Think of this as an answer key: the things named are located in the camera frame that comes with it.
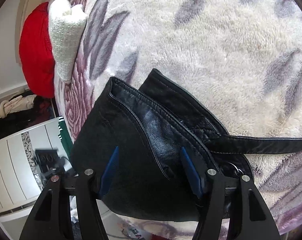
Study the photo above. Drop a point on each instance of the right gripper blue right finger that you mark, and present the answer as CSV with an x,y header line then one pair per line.
x,y
220,196

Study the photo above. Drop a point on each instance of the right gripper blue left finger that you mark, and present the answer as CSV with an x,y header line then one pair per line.
x,y
50,218

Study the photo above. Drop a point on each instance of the black leather jacket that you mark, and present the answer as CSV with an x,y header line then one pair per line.
x,y
149,127

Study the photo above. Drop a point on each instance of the beige clothes on shelf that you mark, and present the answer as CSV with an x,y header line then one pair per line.
x,y
17,104

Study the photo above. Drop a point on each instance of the black tripod device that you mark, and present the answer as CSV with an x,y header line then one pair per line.
x,y
49,163

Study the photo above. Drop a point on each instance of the green folded garment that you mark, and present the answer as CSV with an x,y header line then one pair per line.
x,y
64,136

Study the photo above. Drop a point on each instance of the red garment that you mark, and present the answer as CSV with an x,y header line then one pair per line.
x,y
35,52

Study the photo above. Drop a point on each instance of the floral fleece bed blanket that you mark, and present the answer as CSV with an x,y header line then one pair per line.
x,y
241,59

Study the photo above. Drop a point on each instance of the white knit folded sweater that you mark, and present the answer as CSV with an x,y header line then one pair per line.
x,y
66,26

